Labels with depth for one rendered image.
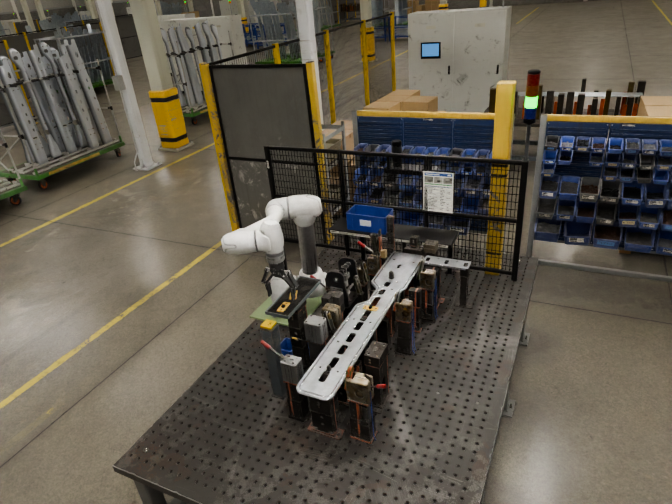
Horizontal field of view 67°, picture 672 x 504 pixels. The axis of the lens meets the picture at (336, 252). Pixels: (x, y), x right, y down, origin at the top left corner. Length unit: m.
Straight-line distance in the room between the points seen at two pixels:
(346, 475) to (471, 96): 7.74
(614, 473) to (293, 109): 3.77
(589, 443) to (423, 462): 1.45
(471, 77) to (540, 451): 6.93
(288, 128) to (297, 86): 0.42
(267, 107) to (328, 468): 3.57
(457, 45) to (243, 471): 7.91
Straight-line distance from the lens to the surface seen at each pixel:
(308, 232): 3.02
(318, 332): 2.58
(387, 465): 2.46
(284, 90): 4.96
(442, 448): 2.52
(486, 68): 9.23
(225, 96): 5.38
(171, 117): 10.19
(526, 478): 3.38
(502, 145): 3.36
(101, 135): 10.48
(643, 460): 3.67
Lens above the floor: 2.62
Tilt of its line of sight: 28 degrees down
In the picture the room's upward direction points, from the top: 5 degrees counter-clockwise
